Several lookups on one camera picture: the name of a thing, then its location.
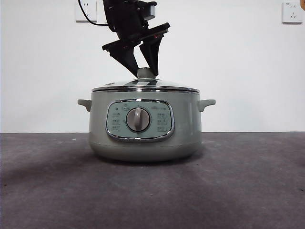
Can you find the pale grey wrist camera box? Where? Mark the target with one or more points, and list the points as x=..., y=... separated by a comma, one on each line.
x=149, y=10

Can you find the glass lid with green knob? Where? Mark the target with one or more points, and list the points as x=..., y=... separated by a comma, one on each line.
x=144, y=72

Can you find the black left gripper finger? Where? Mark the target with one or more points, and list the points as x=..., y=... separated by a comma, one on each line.
x=151, y=52
x=124, y=55

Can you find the sage green electric pot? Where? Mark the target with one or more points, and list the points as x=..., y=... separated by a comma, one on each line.
x=186, y=124

